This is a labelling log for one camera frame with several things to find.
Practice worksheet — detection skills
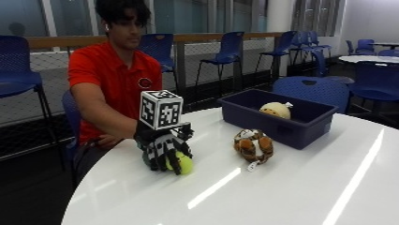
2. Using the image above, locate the yellow-green tennis ball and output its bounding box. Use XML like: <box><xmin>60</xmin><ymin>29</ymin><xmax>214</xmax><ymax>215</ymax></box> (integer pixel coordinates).
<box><xmin>165</xmin><ymin>151</ymin><xmax>194</xmax><ymax>175</ymax></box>

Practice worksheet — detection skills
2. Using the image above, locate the white marker cube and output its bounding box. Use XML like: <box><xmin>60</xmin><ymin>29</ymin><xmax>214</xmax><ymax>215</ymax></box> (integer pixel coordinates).
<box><xmin>139</xmin><ymin>89</ymin><xmax>185</xmax><ymax>131</ymax></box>

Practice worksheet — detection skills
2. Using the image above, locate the tiger soft toy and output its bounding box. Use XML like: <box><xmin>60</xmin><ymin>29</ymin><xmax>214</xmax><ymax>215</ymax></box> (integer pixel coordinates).
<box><xmin>232</xmin><ymin>128</ymin><xmax>276</xmax><ymax>165</ymax></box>

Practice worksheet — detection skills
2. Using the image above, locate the blue chair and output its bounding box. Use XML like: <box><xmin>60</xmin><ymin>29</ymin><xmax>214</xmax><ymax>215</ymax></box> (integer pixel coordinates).
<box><xmin>272</xmin><ymin>76</ymin><xmax>351</xmax><ymax>114</ymax></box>
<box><xmin>137</xmin><ymin>33</ymin><xmax>181</xmax><ymax>95</ymax></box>
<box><xmin>193</xmin><ymin>31</ymin><xmax>248</xmax><ymax>98</ymax></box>
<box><xmin>60</xmin><ymin>89</ymin><xmax>84</xmax><ymax>188</ymax></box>
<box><xmin>0</xmin><ymin>35</ymin><xmax>60</xmax><ymax>145</ymax></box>
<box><xmin>253</xmin><ymin>30</ymin><xmax>298</xmax><ymax>79</ymax></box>
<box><xmin>349</xmin><ymin>61</ymin><xmax>399</xmax><ymax>126</ymax></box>
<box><xmin>346</xmin><ymin>38</ymin><xmax>377</xmax><ymax>56</ymax></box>

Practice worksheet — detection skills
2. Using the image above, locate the person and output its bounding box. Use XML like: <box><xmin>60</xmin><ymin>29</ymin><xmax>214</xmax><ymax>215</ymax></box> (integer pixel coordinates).
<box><xmin>68</xmin><ymin>0</ymin><xmax>165</xmax><ymax>186</ymax></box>

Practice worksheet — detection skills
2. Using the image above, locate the dark blue plastic bin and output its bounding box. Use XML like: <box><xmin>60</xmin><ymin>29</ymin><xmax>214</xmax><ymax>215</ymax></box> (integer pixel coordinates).
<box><xmin>217</xmin><ymin>88</ymin><xmax>341</xmax><ymax>151</ymax></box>

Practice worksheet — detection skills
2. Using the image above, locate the cream round soft toy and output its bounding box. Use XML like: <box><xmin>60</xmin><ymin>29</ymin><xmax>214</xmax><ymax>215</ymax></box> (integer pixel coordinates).
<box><xmin>258</xmin><ymin>101</ymin><xmax>294</xmax><ymax>120</ymax></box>

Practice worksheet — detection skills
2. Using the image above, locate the row of blue chairs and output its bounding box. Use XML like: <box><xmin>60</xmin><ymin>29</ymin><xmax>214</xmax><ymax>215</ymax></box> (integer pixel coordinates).
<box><xmin>289</xmin><ymin>30</ymin><xmax>334</xmax><ymax>68</ymax></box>

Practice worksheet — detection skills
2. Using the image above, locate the white round table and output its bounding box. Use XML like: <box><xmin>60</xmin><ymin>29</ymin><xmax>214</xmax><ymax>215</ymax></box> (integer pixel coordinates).
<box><xmin>338</xmin><ymin>54</ymin><xmax>399</xmax><ymax>66</ymax></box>

